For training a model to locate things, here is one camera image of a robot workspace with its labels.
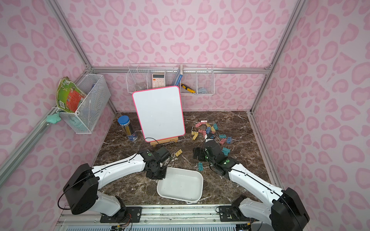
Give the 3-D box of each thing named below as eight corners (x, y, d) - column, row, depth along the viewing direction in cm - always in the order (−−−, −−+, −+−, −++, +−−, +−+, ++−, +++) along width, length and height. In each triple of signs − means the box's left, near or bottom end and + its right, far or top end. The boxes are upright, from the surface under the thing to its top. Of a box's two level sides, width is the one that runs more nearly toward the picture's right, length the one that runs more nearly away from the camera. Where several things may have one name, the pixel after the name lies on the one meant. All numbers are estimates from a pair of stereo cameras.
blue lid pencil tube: (127, 141, 105) (116, 122, 89) (129, 134, 109) (119, 115, 93) (136, 141, 105) (127, 122, 89) (138, 134, 109) (129, 115, 93)
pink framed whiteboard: (147, 146, 102) (131, 110, 75) (147, 128, 112) (133, 91, 85) (185, 139, 105) (183, 103, 78) (181, 122, 115) (178, 85, 89)
